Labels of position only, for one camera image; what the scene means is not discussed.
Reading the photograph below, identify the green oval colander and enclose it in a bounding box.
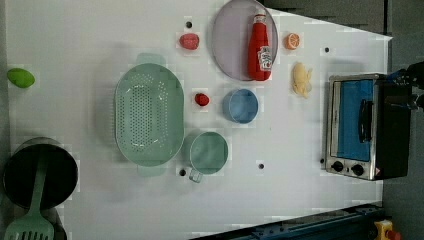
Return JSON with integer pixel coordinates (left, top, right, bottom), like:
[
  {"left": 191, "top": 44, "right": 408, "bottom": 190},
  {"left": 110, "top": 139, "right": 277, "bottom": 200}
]
[{"left": 114, "top": 53, "right": 185, "bottom": 177}]

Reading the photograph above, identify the blue round cup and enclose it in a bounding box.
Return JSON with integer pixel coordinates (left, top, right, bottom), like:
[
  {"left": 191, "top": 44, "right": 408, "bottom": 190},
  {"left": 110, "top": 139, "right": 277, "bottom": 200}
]
[{"left": 222, "top": 89, "right": 259, "bottom": 124}]

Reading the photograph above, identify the green mango toy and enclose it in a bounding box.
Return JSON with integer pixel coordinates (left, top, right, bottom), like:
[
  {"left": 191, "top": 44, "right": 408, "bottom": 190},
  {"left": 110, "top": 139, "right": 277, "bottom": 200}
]
[{"left": 7, "top": 68, "right": 35, "bottom": 88}]

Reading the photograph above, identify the orange slice toy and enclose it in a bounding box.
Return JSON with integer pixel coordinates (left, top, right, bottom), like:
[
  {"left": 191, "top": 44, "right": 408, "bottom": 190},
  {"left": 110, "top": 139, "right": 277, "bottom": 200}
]
[{"left": 284, "top": 33, "right": 300, "bottom": 50}]

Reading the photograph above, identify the blue metal frame rail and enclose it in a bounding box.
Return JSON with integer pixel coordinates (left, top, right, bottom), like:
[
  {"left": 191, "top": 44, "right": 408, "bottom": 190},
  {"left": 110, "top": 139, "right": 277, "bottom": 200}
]
[{"left": 191, "top": 204, "right": 385, "bottom": 240}]

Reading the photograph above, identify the black metal pot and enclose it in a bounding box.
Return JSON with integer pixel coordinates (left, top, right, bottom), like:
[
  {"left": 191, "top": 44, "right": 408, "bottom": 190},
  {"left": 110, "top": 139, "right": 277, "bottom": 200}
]
[{"left": 2, "top": 136, "right": 79, "bottom": 211}]

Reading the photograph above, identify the green slotted spatula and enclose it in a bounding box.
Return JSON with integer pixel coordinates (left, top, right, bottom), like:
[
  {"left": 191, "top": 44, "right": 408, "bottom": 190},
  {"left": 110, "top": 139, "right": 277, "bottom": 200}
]
[{"left": 4, "top": 158, "right": 54, "bottom": 240}]

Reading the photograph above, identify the lilac round plate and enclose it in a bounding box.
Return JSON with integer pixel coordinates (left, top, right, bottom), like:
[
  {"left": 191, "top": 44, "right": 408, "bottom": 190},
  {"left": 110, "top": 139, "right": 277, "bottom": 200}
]
[{"left": 211, "top": 0, "right": 279, "bottom": 81}]

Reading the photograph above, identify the silver black toaster oven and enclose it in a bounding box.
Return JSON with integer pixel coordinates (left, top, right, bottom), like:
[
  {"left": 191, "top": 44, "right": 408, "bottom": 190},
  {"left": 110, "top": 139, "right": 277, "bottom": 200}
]
[{"left": 325, "top": 74, "right": 412, "bottom": 181}]

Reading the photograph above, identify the red felt ketchup bottle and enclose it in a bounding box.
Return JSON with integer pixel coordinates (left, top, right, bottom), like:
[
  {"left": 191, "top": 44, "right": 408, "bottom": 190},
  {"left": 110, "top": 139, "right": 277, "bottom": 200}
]
[{"left": 247, "top": 8, "right": 273, "bottom": 81}]

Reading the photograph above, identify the small red strawberry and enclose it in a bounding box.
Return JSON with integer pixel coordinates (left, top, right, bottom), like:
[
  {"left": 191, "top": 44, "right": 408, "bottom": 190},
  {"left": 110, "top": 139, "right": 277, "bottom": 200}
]
[{"left": 195, "top": 93, "right": 210, "bottom": 107}]

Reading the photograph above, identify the yellow red clamp tool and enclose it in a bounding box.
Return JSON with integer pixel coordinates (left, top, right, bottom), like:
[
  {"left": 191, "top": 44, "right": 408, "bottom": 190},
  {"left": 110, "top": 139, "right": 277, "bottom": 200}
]
[{"left": 374, "top": 220, "right": 402, "bottom": 240}]

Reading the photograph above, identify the green cup with handle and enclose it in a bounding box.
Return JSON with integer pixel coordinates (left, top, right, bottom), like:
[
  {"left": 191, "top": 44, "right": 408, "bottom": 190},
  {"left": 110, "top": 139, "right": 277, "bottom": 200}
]
[{"left": 187, "top": 132, "right": 229, "bottom": 183}]

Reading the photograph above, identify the large red strawberry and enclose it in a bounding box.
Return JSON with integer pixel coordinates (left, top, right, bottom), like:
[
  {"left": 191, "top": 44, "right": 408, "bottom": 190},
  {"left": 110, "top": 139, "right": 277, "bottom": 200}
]
[{"left": 179, "top": 33, "right": 200, "bottom": 50}]

